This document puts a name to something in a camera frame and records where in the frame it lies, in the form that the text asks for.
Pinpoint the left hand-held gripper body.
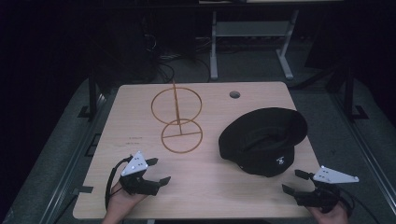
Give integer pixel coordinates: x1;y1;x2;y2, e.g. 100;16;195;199
119;150;162;197

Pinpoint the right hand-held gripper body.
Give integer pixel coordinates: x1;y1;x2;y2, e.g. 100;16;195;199
294;165;360;215

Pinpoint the person's right hand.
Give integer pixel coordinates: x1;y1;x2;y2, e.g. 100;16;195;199
305;201;350;224

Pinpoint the person's left hand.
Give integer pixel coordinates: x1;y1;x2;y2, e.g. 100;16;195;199
102;181;148;224

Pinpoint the black hat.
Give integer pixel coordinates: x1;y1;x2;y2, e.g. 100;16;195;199
218;106;309;178

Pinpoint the black table edge clamp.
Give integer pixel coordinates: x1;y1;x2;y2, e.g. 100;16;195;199
72;185;94;195

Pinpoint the grey metal stand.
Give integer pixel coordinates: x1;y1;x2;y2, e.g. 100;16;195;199
209;8;300;81

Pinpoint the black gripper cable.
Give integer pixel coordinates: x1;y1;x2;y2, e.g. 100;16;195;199
337;188;379;224
105;156;134;211

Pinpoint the gold wire hat stand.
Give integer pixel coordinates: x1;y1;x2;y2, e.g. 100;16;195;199
150;78;205;155

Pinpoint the black metal post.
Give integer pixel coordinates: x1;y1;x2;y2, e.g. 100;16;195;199
78;66;106;120
342;66;370;121

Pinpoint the bundle of black floor cables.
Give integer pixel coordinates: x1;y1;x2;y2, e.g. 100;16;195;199
141;32;213;84

